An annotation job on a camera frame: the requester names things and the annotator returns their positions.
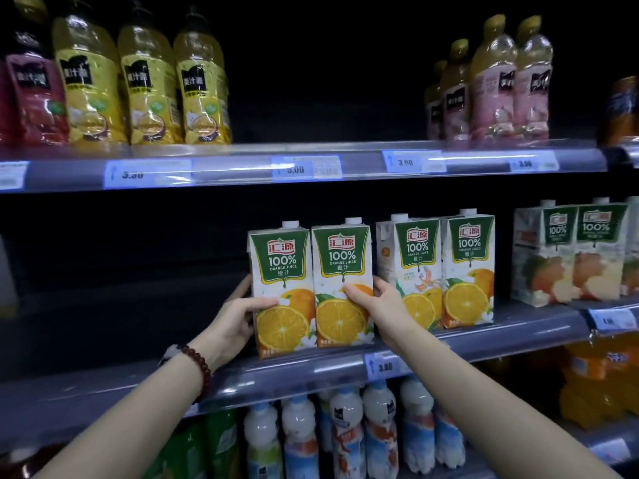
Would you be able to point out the person's right hand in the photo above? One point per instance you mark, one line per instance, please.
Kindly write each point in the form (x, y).
(392, 314)

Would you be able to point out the person's left hand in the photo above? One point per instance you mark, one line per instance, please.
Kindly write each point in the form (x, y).
(229, 329)

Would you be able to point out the person's right forearm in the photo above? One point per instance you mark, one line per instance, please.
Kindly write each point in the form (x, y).
(499, 424)

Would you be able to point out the person's left forearm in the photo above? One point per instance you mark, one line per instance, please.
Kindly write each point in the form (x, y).
(125, 429)

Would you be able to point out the red label juice bottle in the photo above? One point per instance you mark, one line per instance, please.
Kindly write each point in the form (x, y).
(37, 94)

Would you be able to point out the green drink bottles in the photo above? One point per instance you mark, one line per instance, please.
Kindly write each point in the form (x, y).
(219, 444)

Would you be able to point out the row of white drink bottles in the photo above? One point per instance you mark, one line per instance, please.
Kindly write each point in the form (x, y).
(349, 429)

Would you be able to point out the row of orange soda bottles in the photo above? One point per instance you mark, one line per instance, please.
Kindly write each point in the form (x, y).
(599, 384)

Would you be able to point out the row of yellow drink bottles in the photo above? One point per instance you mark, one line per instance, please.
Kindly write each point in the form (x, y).
(145, 89)

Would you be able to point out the orange soda multipack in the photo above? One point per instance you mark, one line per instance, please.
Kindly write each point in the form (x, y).
(621, 114)

